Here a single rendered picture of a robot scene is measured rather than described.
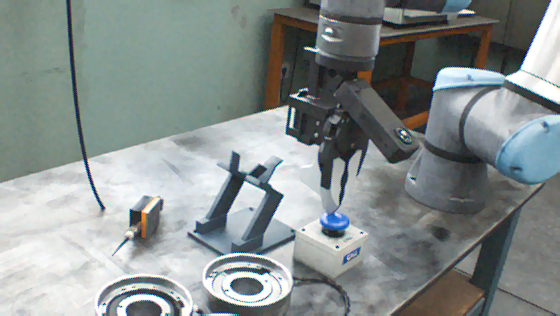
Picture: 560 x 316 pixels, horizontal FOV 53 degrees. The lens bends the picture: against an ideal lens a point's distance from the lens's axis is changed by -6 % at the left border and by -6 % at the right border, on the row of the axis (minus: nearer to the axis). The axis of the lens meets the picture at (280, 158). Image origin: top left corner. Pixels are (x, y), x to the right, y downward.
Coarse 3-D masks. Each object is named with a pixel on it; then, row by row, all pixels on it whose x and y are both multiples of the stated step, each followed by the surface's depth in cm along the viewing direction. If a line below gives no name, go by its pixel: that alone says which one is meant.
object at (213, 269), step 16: (224, 256) 72; (240, 256) 73; (256, 256) 73; (208, 272) 70; (240, 272) 71; (272, 272) 72; (288, 272) 70; (208, 288) 66; (224, 288) 68; (240, 288) 71; (256, 288) 71; (288, 288) 69; (208, 304) 66; (224, 304) 64; (240, 304) 64; (256, 304) 64; (272, 304) 65; (288, 304) 68
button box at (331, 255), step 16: (320, 224) 81; (304, 240) 79; (320, 240) 77; (336, 240) 78; (352, 240) 78; (304, 256) 79; (320, 256) 77; (336, 256) 76; (352, 256) 79; (320, 272) 78; (336, 272) 77
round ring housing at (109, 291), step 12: (132, 276) 66; (144, 276) 66; (156, 276) 67; (108, 288) 64; (120, 288) 65; (132, 288) 66; (156, 288) 66; (168, 288) 67; (180, 288) 65; (96, 300) 61; (108, 300) 63; (132, 300) 64; (144, 300) 64; (156, 300) 64; (192, 300) 63; (96, 312) 59; (120, 312) 62; (132, 312) 64; (144, 312) 65; (156, 312) 65; (168, 312) 63; (192, 312) 63
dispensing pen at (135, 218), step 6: (144, 198) 83; (150, 198) 83; (162, 198) 87; (138, 204) 81; (144, 204) 82; (162, 204) 87; (132, 210) 80; (138, 210) 80; (132, 216) 80; (138, 216) 80; (132, 222) 81; (138, 222) 80; (132, 228) 78; (138, 228) 79; (126, 234) 77; (132, 234) 77; (138, 234) 81; (126, 240) 76; (120, 246) 75; (114, 252) 73
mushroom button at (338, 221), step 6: (324, 216) 79; (330, 216) 78; (336, 216) 79; (342, 216) 79; (324, 222) 78; (330, 222) 77; (336, 222) 77; (342, 222) 78; (348, 222) 78; (330, 228) 77; (336, 228) 77; (342, 228) 77
